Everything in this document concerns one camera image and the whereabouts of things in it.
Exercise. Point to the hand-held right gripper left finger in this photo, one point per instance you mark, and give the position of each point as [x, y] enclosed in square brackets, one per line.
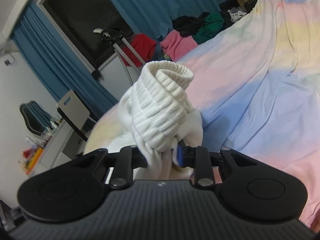
[126, 160]

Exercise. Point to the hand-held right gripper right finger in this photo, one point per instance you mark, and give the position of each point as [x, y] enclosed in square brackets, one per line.
[180, 155]

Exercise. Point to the white pants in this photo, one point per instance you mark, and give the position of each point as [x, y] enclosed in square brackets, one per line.
[155, 110]

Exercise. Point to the white dressing table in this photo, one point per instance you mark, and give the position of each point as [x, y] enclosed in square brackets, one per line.
[60, 142]

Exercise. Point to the row of small bottles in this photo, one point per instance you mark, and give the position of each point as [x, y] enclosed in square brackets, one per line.
[53, 126]

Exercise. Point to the orange tray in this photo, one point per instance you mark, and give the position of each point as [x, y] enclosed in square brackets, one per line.
[35, 158]

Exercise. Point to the black curtain tieback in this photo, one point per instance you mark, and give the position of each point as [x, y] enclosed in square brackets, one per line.
[96, 73]

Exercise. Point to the pastel bed blanket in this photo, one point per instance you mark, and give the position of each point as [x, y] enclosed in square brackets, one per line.
[250, 92]

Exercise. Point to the wavy framed mirror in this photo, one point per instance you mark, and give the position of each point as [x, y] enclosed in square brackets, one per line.
[35, 117]

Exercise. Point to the pink cloth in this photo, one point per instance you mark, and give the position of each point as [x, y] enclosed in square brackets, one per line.
[177, 43]

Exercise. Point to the garment steamer stand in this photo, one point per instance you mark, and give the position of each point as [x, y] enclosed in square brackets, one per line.
[120, 47]

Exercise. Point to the red cloth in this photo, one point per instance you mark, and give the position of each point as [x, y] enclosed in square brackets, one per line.
[142, 45]

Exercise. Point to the blue curtain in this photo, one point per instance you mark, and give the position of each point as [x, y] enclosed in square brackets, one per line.
[162, 2]
[57, 62]

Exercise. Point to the black cloth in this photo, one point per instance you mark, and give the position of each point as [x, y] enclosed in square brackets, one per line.
[187, 23]

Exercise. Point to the green cloth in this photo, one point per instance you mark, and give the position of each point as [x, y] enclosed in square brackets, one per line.
[212, 25]

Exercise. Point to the white patterned cloth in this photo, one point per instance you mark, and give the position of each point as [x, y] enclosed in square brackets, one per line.
[237, 13]

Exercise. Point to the dark window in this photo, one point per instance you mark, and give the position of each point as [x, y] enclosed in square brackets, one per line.
[82, 12]

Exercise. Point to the wall socket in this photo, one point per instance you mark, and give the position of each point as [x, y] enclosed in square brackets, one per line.
[8, 62]

